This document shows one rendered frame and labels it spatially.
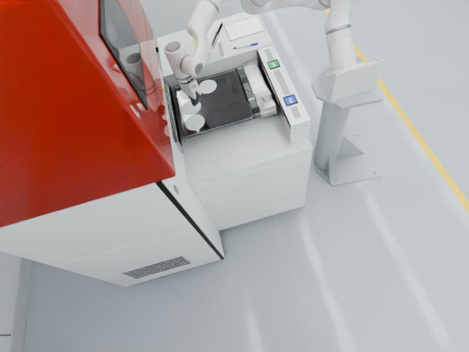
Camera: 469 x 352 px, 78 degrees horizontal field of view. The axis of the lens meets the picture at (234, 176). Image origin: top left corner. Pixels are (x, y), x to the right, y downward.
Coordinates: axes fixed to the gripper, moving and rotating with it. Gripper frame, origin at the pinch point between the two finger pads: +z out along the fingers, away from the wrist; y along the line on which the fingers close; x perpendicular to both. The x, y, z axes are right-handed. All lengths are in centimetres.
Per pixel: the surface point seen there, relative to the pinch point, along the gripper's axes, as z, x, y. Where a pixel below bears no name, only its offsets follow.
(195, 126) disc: 7.9, 7.9, -5.5
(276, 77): 2.0, -36.6, -21.4
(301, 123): 3, -21, -49
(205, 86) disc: 7.9, -14.4, 9.8
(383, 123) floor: 98, -122, -60
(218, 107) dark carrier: 7.9, -8.4, -6.4
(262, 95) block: 7.2, -26.9, -20.1
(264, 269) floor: 98, 29, -62
